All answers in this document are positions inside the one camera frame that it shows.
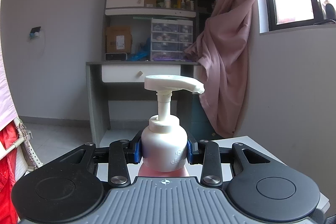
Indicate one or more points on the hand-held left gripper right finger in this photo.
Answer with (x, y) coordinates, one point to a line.
(190, 151)

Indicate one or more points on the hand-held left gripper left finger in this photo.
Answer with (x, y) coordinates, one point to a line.
(137, 151)

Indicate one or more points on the pink lotion pump bottle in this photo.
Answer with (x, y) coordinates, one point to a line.
(164, 148)

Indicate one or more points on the teal bin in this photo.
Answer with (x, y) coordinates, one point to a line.
(202, 119)

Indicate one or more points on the grey desk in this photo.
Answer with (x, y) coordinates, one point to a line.
(92, 98)

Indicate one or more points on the white desk drawer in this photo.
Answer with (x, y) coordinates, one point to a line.
(118, 74)

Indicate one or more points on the black tablet device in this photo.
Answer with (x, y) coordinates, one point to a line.
(115, 56)

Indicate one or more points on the blue plastic bag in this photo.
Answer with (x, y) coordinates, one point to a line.
(140, 53)

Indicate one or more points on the pink curtain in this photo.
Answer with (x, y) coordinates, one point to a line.
(228, 56)

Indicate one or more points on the clear plastic drawer organizer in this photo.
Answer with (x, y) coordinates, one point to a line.
(172, 39)

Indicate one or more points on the cardboard box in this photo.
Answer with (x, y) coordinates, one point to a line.
(118, 39)

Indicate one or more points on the red printed blanket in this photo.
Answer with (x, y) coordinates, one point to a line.
(8, 161)

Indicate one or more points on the row of small bottles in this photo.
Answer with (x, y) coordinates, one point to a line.
(168, 3)

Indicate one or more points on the white bed rail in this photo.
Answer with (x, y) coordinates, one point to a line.
(29, 145)

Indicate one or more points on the wall socket with charger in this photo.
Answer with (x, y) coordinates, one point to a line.
(35, 32)

